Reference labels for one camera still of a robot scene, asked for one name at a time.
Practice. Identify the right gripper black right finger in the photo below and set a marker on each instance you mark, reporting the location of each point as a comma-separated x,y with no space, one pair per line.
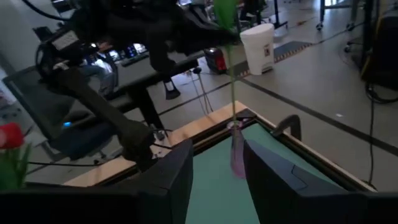
280,193

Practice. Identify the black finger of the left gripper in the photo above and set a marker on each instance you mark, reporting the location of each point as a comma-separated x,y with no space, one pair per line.
214,39

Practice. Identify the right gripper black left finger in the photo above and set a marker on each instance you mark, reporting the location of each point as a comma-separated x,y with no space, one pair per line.
168,193

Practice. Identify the dark red artificial tulip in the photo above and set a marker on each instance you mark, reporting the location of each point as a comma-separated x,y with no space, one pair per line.
225,12

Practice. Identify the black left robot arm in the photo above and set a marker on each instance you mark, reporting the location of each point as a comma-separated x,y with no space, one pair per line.
102,105

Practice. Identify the purple ribbed glass vase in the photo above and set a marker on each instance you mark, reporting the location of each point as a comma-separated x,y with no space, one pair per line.
237,155

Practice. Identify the red and black device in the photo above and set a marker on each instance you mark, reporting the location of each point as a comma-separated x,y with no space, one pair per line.
217,62

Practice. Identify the black keyboard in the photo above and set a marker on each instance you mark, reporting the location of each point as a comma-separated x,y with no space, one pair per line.
135,59

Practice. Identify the white trash can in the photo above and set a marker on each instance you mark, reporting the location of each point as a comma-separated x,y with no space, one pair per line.
258,49

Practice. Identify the black desk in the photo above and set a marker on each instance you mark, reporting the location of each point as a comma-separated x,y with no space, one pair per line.
130,74

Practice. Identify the person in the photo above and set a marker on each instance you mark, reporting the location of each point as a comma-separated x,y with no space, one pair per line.
99,71

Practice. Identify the black office chair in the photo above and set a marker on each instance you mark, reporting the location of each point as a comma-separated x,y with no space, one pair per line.
81,140

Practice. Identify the black equipment box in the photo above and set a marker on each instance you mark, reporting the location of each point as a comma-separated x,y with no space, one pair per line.
385,46

